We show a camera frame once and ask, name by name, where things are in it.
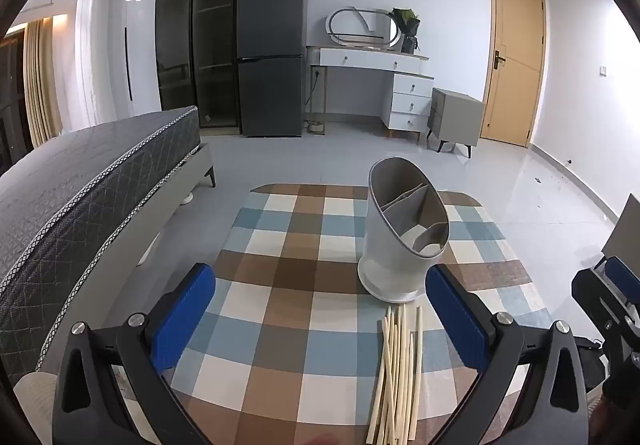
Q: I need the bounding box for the oval mirror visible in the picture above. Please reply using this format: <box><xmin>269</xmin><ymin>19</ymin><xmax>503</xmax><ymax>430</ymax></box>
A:
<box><xmin>326</xmin><ymin>5</ymin><xmax>401</xmax><ymax>51</ymax></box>

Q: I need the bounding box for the checked rug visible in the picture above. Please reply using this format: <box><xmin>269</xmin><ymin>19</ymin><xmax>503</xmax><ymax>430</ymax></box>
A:
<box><xmin>115</xmin><ymin>182</ymin><xmax>551</xmax><ymax>445</ymax></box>

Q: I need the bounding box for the flat cardboard box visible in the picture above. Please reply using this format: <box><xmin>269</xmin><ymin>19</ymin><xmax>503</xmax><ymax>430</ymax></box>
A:
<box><xmin>602</xmin><ymin>194</ymin><xmax>640</xmax><ymax>271</ymax></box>

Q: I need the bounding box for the pile of pale chopsticks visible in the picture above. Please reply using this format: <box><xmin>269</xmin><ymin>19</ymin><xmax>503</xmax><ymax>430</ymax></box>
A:
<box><xmin>366</xmin><ymin>303</ymin><xmax>425</xmax><ymax>445</ymax></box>

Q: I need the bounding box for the white dressing table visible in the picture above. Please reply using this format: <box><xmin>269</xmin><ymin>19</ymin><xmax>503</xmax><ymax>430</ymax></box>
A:
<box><xmin>306</xmin><ymin>45</ymin><xmax>435</xmax><ymax>143</ymax></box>

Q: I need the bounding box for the dark glass cabinet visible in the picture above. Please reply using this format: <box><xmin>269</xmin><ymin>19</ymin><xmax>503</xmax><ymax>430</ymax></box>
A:
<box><xmin>156</xmin><ymin>0</ymin><xmax>242</xmax><ymax>128</ymax></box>

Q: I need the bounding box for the dark grey fridge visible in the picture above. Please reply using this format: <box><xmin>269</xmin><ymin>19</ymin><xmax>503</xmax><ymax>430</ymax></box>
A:
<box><xmin>236</xmin><ymin>0</ymin><xmax>309</xmax><ymax>138</ymax></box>

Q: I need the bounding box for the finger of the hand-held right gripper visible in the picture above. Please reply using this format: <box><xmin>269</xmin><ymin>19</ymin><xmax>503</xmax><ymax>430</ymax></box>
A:
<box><xmin>571</xmin><ymin>256</ymin><xmax>640</xmax><ymax>357</ymax></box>

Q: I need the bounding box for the white wardrobe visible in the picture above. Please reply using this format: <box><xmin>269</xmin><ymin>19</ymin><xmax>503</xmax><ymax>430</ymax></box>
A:
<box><xmin>107</xmin><ymin>0</ymin><xmax>166</xmax><ymax>118</ymax></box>

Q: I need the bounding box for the dark grey quilted mattress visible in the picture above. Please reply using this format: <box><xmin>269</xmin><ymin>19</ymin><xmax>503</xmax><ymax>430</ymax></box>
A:
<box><xmin>0</xmin><ymin>106</ymin><xmax>202</xmax><ymax>371</ymax></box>

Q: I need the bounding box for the grey nightstand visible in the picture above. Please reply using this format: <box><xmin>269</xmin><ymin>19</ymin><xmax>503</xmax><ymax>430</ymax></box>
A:
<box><xmin>427</xmin><ymin>88</ymin><xmax>486</xmax><ymax>158</ymax></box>

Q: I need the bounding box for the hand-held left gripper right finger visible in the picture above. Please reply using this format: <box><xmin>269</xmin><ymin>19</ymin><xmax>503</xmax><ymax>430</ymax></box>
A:
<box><xmin>425</xmin><ymin>264</ymin><xmax>591</xmax><ymax>445</ymax></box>

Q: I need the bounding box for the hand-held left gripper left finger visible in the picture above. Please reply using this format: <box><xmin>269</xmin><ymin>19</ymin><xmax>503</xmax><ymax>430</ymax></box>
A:
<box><xmin>51</xmin><ymin>263</ymin><xmax>217</xmax><ymax>445</ymax></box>

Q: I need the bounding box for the beige curtain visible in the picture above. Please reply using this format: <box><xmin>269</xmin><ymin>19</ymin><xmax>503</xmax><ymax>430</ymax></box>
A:
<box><xmin>25</xmin><ymin>18</ymin><xmax>64</xmax><ymax>147</ymax></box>

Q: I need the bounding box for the grey white utensil holder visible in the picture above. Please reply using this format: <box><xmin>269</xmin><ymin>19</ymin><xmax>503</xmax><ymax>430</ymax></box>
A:
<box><xmin>357</xmin><ymin>156</ymin><xmax>451</xmax><ymax>303</ymax></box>

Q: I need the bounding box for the light wooden door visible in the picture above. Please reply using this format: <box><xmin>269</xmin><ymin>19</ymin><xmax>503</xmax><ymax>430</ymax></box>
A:
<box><xmin>480</xmin><ymin>0</ymin><xmax>546</xmax><ymax>148</ymax></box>

